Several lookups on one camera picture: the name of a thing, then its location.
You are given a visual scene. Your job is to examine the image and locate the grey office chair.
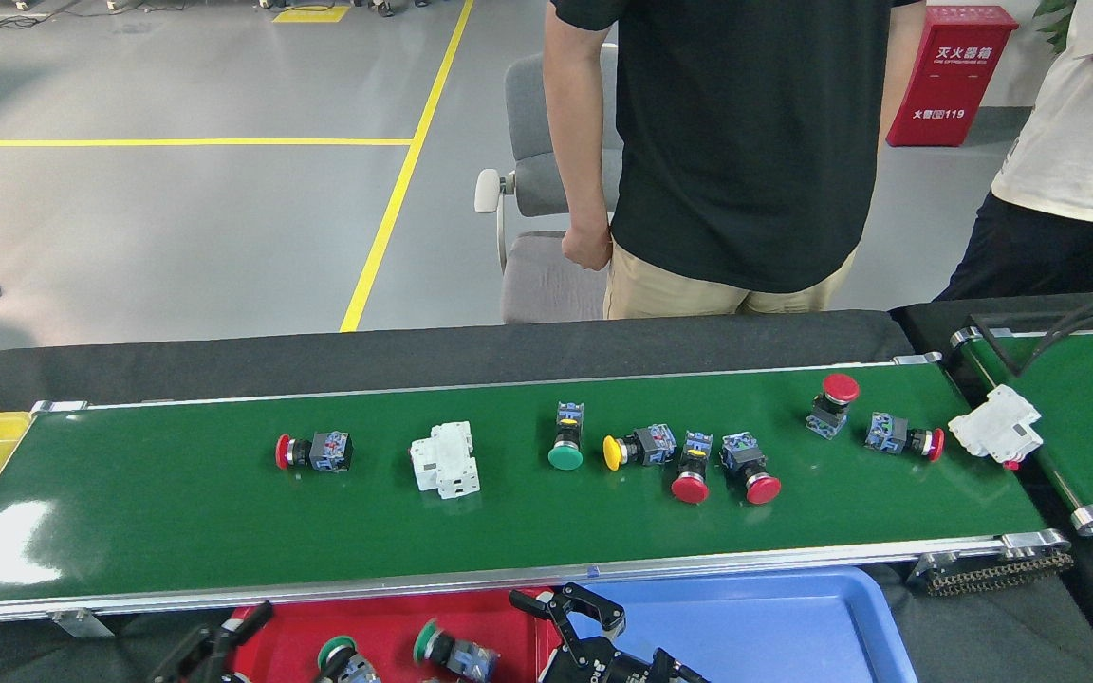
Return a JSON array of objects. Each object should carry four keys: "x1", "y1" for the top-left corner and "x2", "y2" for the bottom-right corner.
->
[{"x1": 473, "y1": 43, "x2": 625, "y2": 325}]

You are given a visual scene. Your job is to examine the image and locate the person's right hand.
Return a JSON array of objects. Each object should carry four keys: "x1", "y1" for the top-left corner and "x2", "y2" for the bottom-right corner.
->
[{"x1": 560, "y1": 224, "x2": 615, "y2": 274}]

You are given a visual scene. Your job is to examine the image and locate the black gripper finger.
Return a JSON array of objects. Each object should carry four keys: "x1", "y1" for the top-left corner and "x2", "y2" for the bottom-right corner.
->
[
  {"x1": 148, "y1": 626, "x2": 225, "y2": 683},
  {"x1": 205, "y1": 600, "x2": 275, "y2": 683}
]

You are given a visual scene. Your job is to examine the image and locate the red plastic tray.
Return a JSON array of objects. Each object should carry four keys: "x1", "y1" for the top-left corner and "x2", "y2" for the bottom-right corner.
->
[{"x1": 224, "y1": 593, "x2": 557, "y2": 683}]

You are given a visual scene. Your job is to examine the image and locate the red fire extinguisher cabinet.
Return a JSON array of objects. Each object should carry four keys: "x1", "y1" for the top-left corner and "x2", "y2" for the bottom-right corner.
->
[{"x1": 885, "y1": 5, "x2": 1020, "y2": 148}]

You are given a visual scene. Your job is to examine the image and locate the black cable bundle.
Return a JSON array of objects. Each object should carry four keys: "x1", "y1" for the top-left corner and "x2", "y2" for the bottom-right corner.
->
[{"x1": 969, "y1": 289, "x2": 1093, "y2": 378}]

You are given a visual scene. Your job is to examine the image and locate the conveyor drive chain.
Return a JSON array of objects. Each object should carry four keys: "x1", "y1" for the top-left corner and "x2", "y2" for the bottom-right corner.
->
[{"x1": 909, "y1": 545, "x2": 1076, "y2": 597}]

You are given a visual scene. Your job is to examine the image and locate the long green conveyor belt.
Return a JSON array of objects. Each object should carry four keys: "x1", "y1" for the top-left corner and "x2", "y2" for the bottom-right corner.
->
[{"x1": 0, "y1": 351, "x2": 1071, "y2": 635}]

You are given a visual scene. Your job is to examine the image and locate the white circuit breaker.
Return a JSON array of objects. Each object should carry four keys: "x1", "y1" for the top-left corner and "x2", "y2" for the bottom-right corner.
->
[
  {"x1": 947, "y1": 383, "x2": 1045, "y2": 471},
  {"x1": 409, "y1": 420, "x2": 482, "y2": 501}
]

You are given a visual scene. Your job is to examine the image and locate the person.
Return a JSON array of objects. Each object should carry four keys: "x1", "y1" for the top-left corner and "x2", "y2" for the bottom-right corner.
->
[
  {"x1": 544, "y1": 0, "x2": 927, "y2": 321},
  {"x1": 934, "y1": 0, "x2": 1093, "y2": 303}
]

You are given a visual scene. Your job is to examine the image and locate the yellow push button switch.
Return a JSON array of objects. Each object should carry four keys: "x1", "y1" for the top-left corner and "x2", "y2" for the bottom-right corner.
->
[{"x1": 602, "y1": 423, "x2": 678, "y2": 473}]

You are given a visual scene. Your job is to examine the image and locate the green potted plant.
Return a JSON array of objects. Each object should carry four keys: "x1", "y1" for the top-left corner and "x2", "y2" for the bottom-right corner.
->
[{"x1": 1033, "y1": 0, "x2": 1079, "y2": 53}]

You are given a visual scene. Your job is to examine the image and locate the green push button switch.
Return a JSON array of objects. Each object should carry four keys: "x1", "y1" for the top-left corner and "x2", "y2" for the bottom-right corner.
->
[
  {"x1": 316, "y1": 635, "x2": 379, "y2": 683},
  {"x1": 412, "y1": 618, "x2": 501, "y2": 683},
  {"x1": 546, "y1": 401, "x2": 586, "y2": 472}
]

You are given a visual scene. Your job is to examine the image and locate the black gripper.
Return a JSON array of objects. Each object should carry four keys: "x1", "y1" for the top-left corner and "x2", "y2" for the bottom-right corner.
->
[{"x1": 509, "y1": 581, "x2": 711, "y2": 683}]

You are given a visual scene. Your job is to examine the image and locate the blue plastic tray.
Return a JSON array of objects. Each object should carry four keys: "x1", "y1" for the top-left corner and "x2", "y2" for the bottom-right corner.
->
[{"x1": 546, "y1": 566, "x2": 919, "y2": 683}]

